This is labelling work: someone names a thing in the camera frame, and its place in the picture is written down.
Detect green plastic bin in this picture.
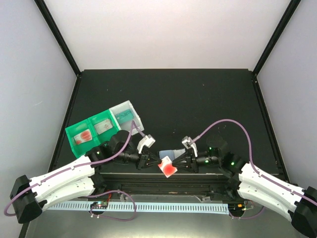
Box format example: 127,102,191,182
65,110,121,158

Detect white slotted cable duct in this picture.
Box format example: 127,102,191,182
49,201,229,215

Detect red circle white card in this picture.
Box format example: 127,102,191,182
158,156,178,178

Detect pink card sleeve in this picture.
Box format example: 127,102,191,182
94,119,113,134

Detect left black frame post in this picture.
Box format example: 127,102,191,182
34,0,81,76

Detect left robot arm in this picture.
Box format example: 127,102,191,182
9,130,159,224

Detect right black frame post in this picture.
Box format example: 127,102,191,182
253,0,301,76

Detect left circuit board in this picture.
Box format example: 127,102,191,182
90,201,108,209

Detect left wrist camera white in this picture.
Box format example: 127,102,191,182
137,134,156,154

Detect black aluminium rail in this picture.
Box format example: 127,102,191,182
102,173,228,195

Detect circuit board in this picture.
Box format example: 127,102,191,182
228,201,250,211
90,201,108,209

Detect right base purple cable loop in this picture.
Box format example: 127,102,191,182
229,207,267,221

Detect right circuit board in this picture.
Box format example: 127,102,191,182
228,201,250,211

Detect white translucent bin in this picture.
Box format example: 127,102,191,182
109,100,144,132

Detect teal card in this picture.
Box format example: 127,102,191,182
115,109,134,124

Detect black frame post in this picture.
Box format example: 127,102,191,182
34,0,81,76
253,0,301,76

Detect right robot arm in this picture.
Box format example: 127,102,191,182
172,135,317,238

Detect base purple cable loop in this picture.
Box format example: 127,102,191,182
89,190,139,222
229,207,267,221

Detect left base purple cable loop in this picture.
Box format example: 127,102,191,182
89,190,139,222

